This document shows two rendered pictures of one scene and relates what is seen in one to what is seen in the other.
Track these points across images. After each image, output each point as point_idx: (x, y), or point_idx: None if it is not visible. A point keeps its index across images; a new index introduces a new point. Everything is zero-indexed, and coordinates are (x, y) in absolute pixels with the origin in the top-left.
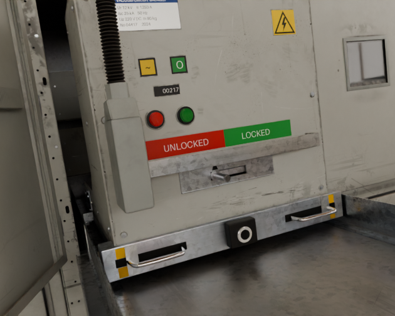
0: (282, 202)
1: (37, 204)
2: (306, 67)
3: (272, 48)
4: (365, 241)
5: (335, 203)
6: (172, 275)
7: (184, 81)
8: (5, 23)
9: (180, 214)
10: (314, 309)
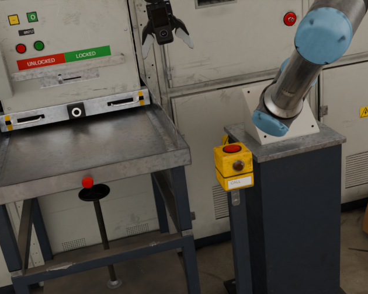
0: (107, 94)
1: None
2: (120, 11)
3: (94, 2)
4: (143, 119)
5: (143, 96)
6: (37, 130)
7: (37, 26)
8: None
9: (41, 99)
10: (76, 147)
